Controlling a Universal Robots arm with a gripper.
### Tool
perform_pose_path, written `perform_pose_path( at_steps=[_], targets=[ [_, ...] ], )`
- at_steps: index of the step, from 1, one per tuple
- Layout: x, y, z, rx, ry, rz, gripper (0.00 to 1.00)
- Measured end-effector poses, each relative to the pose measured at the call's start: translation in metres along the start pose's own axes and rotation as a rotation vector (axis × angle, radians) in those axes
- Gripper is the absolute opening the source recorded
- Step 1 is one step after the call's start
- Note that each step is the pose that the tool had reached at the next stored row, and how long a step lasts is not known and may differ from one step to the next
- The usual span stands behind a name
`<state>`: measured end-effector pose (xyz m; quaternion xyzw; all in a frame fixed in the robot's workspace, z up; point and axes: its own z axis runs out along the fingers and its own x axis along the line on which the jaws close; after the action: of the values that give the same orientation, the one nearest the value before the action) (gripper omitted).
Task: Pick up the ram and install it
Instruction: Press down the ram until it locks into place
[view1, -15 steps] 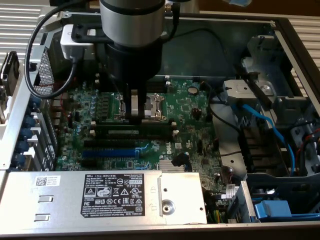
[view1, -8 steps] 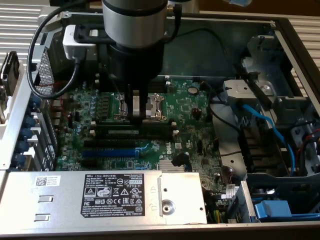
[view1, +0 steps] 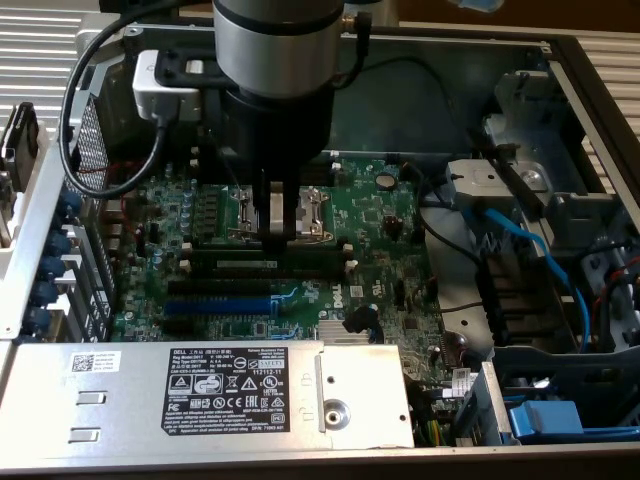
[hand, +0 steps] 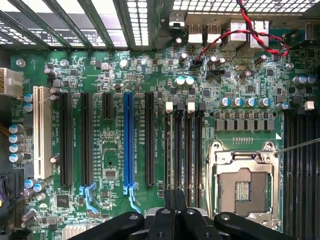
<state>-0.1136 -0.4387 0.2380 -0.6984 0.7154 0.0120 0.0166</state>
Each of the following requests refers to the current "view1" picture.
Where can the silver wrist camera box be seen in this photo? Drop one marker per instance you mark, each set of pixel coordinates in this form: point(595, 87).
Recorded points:
point(150, 100)

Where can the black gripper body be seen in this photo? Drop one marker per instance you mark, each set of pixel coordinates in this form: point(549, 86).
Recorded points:
point(275, 130)

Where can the black SATA plug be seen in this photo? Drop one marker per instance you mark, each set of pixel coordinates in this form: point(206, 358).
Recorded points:
point(361, 320)

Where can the silver coin cell battery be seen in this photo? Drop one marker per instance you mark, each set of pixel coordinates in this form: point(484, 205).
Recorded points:
point(385, 180)

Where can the blue plastic drive caddy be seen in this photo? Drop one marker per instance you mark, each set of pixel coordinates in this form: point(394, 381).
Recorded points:
point(545, 420)

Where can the grey metal disk bay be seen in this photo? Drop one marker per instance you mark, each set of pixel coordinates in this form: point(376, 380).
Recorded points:
point(480, 182)

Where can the short black expansion slot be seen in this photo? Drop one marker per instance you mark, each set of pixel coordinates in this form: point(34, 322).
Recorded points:
point(177, 326)

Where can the blue expansion card clip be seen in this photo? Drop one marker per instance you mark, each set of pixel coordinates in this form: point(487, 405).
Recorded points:
point(51, 268)
point(70, 206)
point(44, 295)
point(58, 245)
point(37, 319)

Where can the green Dell motherboard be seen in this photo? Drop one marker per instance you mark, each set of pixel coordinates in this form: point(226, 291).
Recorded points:
point(370, 260)

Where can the black ribbed plastic bracket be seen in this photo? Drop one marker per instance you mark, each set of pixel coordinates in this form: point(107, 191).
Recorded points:
point(515, 300)

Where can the black graphics card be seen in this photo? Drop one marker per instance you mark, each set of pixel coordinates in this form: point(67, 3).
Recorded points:
point(22, 140)

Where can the silver chipset heatsink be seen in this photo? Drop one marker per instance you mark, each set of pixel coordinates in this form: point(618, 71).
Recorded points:
point(350, 332)

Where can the grey open PC case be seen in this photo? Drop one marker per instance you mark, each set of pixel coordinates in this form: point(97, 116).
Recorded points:
point(425, 110)

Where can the silver power supply unit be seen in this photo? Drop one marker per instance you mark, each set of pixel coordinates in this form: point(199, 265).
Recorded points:
point(125, 400)

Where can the long black expansion slot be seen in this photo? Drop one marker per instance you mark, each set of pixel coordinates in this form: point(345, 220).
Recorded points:
point(215, 288)

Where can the silver CPU socket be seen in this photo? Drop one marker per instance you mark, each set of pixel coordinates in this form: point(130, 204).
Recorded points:
point(315, 215)

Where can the blue expansion slot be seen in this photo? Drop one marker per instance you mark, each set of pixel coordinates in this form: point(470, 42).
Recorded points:
point(215, 305)

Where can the green RAM stick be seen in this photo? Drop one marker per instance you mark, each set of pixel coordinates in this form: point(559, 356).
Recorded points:
point(245, 262)

